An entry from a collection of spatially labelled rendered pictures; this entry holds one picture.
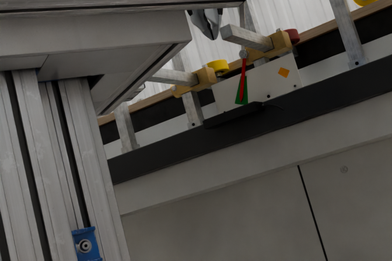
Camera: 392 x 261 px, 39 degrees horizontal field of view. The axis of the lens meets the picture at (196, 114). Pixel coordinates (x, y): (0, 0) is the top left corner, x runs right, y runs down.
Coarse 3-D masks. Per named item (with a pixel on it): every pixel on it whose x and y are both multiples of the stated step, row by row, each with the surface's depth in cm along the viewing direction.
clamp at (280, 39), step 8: (280, 32) 148; (272, 40) 149; (280, 40) 148; (288, 40) 150; (248, 48) 153; (280, 48) 148; (288, 48) 149; (256, 56) 152; (264, 56) 150; (272, 56) 153; (248, 64) 155
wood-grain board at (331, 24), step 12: (384, 0) 155; (360, 12) 158; (372, 12) 156; (324, 24) 163; (336, 24) 162; (300, 36) 167; (312, 36) 165; (240, 60) 177; (228, 72) 180; (156, 96) 194; (168, 96) 191; (132, 108) 199; (108, 120) 204
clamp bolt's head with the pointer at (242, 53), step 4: (240, 52) 152; (244, 52) 151; (248, 52) 153; (240, 56) 152; (244, 56) 152; (248, 56) 153; (244, 60) 153; (244, 64) 153; (244, 68) 153; (244, 72) 153; (244, 76) 153; (240, 84) 153; (240, 88) 153; (240, 92) 153; (240, 96) 153; (240, 100) 153
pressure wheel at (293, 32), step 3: (282, 30) 162; (285, 30) 162; (288, 30) 162; (291, 30) 162; (294, 30) 162; (288, 33) 161; (291, 33) 162; (294, 33) 162; (297, 33) 163; (291, 36) 161; (294, 36) 162; (297, 36) 163; (291, 39) 161; (294, 39) 162; (297, 39) 163; (291, 42) 165; (294, 42) 166; (297, 42) 166
